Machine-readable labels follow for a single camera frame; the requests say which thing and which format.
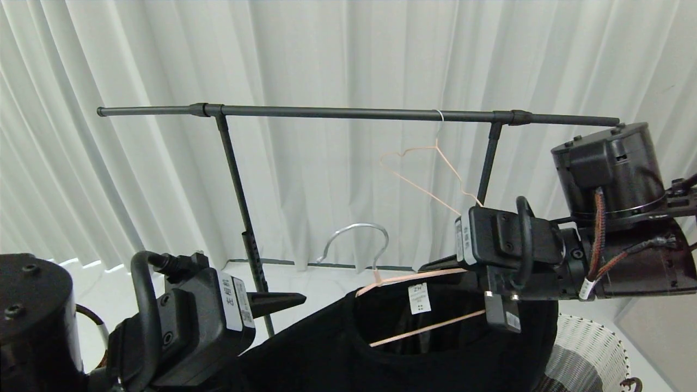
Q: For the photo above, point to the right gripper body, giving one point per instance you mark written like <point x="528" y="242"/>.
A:
<point x="523" y="286"/>

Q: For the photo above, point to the white curtain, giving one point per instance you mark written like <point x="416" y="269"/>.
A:
<point x="326" y="54"/>

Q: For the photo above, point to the white laundry basket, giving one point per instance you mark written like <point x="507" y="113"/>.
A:
<point x="588" y="348"/>

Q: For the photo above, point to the black clothes rack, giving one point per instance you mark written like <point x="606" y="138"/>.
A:
<point x="326" y="112"/>

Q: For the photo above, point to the pink clothes hanger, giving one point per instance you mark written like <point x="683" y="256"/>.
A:
<point x="427" y="328"/>
<point x="449" y="166"/>

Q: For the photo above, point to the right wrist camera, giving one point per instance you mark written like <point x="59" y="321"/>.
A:
<point x="501" y="239"/>

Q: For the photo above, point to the black T-shirt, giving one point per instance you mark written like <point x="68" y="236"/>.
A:
<point x="326" y="359"/>

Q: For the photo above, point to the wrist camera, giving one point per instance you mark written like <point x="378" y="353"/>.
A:
<point x="501" y="239"/>
<point x="196" y="316"/>

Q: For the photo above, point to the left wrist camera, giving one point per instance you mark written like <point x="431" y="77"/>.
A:
<point x="196" y="316"/>

